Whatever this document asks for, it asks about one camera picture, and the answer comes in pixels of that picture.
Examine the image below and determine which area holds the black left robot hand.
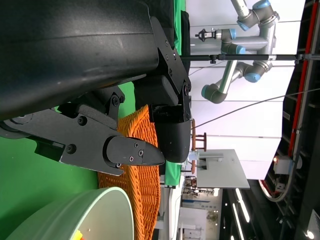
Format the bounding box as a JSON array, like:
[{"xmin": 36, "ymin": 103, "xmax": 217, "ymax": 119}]
[{"xmin": 0, "ymin": 0, "xmax": 193, "ymax": 176}]

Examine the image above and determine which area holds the white round bowl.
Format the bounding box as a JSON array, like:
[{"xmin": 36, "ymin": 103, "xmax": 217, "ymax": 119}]
[{"xmin": 4, "ymin": 186, "xmax": 135, "ymax": 240}]

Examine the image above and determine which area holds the grey blue-jointed robot arm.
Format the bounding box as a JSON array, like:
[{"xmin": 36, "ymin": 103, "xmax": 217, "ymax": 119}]
[{"xmin": 194, "ymin": 0, "xmax": 281, "ymax": 105}]

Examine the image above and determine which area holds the orange wicker basket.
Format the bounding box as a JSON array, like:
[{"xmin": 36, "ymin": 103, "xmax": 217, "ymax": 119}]
[{"xmin": 97, "ymin": 104, "xmax": 162, "ymax": 240}]

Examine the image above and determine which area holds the green tablecloth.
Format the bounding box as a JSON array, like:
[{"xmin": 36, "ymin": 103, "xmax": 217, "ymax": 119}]
[{"xmin": 0, "ymin": 0, "xmax": 188, "ymax": 240}]

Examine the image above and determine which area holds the red-brown wooden stool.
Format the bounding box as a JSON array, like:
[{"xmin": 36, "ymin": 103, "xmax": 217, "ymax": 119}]
[{"xmin": 190, "ymin": 118, "xmax": 208, "ymax": 174}]

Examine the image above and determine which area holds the black stand pole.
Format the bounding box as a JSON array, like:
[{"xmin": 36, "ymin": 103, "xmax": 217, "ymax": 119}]
[{"xmin": 180, "ymin": 53, "xmax": 320, "ymax": 63}]

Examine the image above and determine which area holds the white box with orange lamp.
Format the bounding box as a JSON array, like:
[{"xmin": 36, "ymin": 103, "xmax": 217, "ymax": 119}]
[{"xmin": 273, "ymin": 155, "xmax": 295, "ymax": 175}]

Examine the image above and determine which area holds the thin black hanging cable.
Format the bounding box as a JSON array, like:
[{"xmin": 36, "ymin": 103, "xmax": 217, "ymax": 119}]
[{"xmin": 193, "ymin": 87, "xmax": 320, "ymax": 128}]

